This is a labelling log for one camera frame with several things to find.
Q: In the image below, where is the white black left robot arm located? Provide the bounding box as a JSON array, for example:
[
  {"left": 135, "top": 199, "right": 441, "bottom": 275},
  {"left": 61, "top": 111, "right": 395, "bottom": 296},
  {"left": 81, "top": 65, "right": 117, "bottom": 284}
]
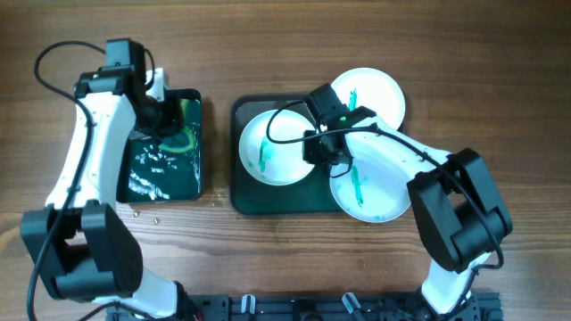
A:
[{"left": 21, "top": 65, "right": 202, "bottom": 320}]

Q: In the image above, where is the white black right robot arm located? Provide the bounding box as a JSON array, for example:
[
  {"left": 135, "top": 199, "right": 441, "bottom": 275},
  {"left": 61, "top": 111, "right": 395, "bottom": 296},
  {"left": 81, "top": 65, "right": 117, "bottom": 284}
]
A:
[{"left": 303, "top": 106, "right": 513, "bottom": 320}]

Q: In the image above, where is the yellow green sponge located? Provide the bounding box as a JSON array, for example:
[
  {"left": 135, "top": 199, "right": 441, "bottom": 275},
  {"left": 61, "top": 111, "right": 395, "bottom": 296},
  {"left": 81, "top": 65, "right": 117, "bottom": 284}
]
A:
[{"left": 159, "top": 99, "right": 197, "bottom": 153}]

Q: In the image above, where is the large black serving tray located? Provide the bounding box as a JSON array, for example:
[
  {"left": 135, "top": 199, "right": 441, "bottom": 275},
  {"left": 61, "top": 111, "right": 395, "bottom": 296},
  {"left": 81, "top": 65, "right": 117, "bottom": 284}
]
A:
[{"left": 229, "top": 93, "right": 341, "bottom": 217}]

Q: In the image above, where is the small black water tray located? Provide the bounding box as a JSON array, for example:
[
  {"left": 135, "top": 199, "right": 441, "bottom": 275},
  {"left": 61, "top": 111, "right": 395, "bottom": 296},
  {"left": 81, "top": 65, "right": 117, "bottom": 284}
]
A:
[{"left": 116, "top": 88, "right": 203, "bottom": 203}]

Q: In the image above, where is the white plate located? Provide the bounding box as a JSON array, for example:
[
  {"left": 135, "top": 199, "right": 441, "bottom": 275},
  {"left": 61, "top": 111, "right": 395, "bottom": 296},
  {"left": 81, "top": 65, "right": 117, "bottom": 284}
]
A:
[
  {"left": 238, "top": 110, "right": 314, "bottom": 186},
  {"left": 331, "top": 68, "right": 406, "bottom": 130},
  {"left": 329, "top": 133, "right": 410, "bottom": 223}
]

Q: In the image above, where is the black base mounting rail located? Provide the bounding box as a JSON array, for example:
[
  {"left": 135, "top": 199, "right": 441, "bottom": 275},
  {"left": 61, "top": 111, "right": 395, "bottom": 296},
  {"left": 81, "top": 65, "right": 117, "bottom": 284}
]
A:
[{"left": 105, "top": 292, "right": 503, "bottom": 321}]

